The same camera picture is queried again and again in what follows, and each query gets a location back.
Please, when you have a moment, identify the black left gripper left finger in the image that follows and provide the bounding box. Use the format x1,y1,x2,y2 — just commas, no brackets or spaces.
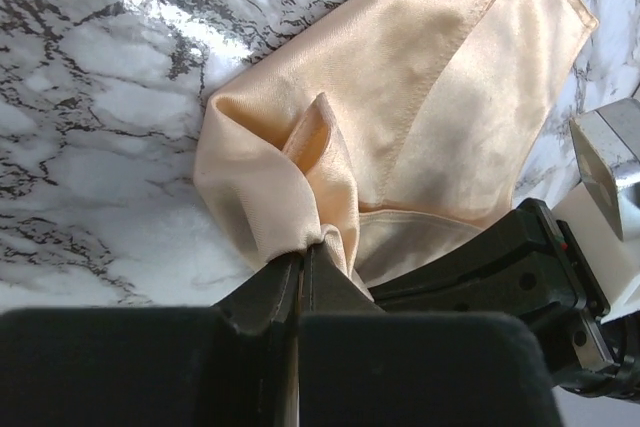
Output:
1,254,302,426

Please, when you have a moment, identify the peach cloth napkin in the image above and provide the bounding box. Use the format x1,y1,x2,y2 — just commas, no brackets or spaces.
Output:
194,0,597,289

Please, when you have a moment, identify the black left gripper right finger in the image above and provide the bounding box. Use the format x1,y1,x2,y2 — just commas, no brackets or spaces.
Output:
298,245,560,426

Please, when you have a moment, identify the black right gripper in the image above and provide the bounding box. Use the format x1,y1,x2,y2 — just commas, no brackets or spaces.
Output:
371,199,639,400

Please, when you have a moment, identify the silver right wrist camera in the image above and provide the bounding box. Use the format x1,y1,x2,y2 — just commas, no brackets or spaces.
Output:
570,98,639,241

